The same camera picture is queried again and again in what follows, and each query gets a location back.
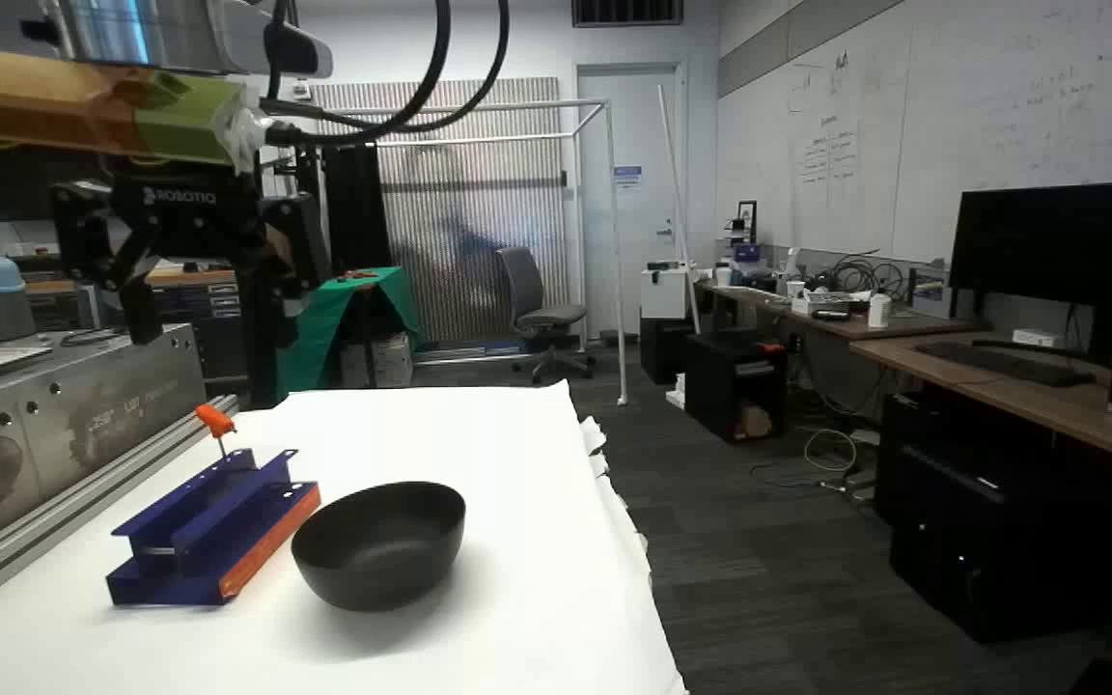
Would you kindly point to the black keyboard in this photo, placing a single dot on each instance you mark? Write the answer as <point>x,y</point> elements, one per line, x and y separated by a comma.
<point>1004,364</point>

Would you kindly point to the grey office chair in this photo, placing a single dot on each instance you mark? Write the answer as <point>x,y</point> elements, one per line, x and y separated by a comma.
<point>545,329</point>

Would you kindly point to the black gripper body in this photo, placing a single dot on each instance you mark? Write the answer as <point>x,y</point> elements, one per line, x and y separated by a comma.
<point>171,212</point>

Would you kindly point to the wooden desk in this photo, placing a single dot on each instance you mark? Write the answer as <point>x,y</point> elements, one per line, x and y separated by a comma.
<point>899,344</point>

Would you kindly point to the blue and orange tool rack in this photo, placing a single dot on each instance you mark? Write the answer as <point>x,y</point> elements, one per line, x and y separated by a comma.
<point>207,539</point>

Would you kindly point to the white paper table cover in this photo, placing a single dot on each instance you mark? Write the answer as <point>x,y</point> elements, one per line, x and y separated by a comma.
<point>467,544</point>

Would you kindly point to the white pipe frame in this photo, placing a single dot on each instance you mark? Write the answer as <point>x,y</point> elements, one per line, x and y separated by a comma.
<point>579,218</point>

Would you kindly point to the white door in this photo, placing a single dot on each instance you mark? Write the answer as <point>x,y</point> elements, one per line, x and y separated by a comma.
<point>628,186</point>

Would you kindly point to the orange handled T tool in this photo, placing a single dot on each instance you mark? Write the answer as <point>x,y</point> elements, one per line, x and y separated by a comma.
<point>213,423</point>

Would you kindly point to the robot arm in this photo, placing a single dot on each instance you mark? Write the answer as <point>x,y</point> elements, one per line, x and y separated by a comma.
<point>159,96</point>

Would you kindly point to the black bowl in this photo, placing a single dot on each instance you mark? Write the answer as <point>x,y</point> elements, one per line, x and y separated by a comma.
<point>379,548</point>

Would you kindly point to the black computer monitor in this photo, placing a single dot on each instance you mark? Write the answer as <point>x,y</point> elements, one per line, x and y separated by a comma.
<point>1047,245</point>

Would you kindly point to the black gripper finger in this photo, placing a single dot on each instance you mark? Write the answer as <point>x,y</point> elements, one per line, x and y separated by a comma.
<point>136,296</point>
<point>87,266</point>

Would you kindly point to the aluminium rail frame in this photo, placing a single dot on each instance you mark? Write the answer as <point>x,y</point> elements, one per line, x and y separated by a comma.
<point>82,423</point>

